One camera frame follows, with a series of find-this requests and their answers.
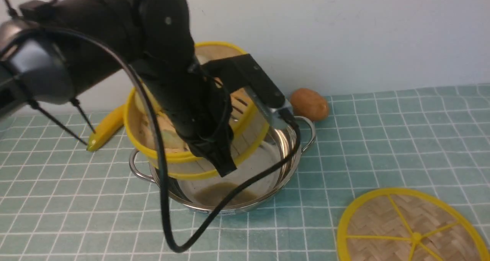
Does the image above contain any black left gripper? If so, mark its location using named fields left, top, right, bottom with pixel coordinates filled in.
left=132, top=58, right=237, bottom=177

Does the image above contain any yellow rimmed bamboo steamer basket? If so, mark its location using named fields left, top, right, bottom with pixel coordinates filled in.
left=124, top=41, right=269, bottom=180

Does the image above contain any yellow rimmed woven steamer lid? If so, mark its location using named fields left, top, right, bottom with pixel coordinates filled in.
left=336, top=188, right=489, bottom=261

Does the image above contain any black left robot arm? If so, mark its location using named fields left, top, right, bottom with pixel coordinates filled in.
left=1, top=0, right=237, bottom=176

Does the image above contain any stainless steel pot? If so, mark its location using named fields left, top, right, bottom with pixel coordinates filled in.
left=129, top=116, right=317, bottom=215

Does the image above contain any brown potato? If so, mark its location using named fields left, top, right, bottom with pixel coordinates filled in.
left=289, top=88, right=330, bottom=122

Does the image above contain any yellow banana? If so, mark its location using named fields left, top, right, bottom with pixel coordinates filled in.
left=86, top=104, right=126, bottom=152

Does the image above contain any green checkered tablecloth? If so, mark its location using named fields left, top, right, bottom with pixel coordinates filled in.
left=0, top=84, right=489, bottom=261

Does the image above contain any black camera cable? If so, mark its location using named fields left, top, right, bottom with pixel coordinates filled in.
left=0, top=27, right=301, bottom=253

